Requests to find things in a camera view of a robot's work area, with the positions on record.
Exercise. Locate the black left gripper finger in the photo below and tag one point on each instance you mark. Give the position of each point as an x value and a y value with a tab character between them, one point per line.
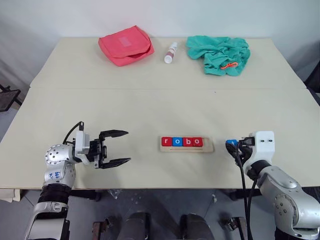
115	162
115	133

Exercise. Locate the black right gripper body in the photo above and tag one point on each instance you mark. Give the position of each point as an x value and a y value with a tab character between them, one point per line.
248	143

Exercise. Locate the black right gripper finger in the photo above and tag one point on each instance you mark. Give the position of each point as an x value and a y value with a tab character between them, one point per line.
238	143
231	150

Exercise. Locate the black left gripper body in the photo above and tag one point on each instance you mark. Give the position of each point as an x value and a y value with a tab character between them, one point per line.
97	150

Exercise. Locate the blue letter block t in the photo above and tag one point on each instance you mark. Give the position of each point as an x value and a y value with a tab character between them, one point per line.
230	142

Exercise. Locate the wooden letter block tray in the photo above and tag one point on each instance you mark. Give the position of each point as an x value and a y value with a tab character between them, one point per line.
207	147

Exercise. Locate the red letter tile o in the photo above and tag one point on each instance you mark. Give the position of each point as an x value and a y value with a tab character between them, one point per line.
197	141

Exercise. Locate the red letter tile b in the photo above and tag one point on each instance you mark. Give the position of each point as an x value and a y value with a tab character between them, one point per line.
188	141

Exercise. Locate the blue letter tile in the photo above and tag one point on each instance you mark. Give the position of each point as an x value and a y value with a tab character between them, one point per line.
177	141

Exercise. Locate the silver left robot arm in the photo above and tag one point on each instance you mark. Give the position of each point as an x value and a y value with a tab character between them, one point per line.
56	155

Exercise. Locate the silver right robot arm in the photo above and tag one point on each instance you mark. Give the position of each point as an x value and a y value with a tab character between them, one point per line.
282	182

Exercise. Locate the small clear plastic bag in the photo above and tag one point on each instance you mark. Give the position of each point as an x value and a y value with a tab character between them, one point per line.
114	193

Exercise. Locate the black table leg bar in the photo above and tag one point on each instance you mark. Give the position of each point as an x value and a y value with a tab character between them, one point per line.
85	195

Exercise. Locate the dark rounded shape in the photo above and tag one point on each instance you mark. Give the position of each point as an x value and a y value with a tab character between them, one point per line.
135	226
196	227

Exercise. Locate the pink fabric zip pouch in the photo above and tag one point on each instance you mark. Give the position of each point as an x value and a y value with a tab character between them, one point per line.
122	47

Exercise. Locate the small white pink bottle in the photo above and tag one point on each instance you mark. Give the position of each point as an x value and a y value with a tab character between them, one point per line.
170	52

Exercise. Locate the crumpled green cloth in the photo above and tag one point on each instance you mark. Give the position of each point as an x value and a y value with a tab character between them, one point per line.
212	47

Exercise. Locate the black metal cart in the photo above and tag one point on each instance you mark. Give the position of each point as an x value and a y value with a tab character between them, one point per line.
8	98

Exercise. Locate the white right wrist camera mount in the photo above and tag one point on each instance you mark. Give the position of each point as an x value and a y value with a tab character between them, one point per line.
265	145

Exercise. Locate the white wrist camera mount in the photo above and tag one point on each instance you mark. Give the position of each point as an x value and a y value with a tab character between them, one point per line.
265	145
81	142

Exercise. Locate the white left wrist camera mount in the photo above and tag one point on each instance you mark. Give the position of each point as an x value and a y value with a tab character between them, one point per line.
81	142

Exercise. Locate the brown bracket with castor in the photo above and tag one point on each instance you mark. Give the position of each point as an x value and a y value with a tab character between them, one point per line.
102	228
233	227

